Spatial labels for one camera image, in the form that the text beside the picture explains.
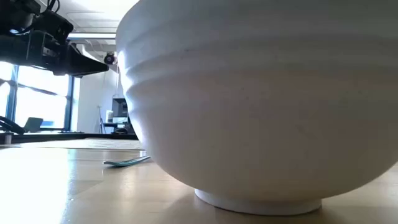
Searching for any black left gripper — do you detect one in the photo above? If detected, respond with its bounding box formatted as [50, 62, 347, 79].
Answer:
[0, 30, 110, 78]

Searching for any fork with teal handle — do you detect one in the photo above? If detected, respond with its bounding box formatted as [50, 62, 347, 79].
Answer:
[103, 155, 152, 168]

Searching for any white ceramic bowl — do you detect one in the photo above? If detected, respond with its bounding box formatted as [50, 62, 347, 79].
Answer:
[115, 0, 398, 217]

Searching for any long ceiling light strip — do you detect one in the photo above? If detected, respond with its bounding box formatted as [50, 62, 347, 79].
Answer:
[67, 32, 117, 40]

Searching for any dark computer monitor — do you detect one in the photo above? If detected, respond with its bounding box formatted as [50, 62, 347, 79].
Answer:
[111, 98, 129, 118]

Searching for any thin light stand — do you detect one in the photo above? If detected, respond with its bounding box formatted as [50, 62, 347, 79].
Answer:
[97, 105, 106, 134]

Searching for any open grey laptop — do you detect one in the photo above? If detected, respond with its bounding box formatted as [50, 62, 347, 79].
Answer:
[24, 117, 44, 133]

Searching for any grey woven placemat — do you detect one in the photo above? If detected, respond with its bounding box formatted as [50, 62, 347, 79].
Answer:
[12, 139, 146, 151]

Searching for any black dome ceiling camera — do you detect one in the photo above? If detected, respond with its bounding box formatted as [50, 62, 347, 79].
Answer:
[104, 52, 118, 65]

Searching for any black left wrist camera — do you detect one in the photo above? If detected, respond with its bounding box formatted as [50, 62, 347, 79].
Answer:
[33, 9, 75, 44]

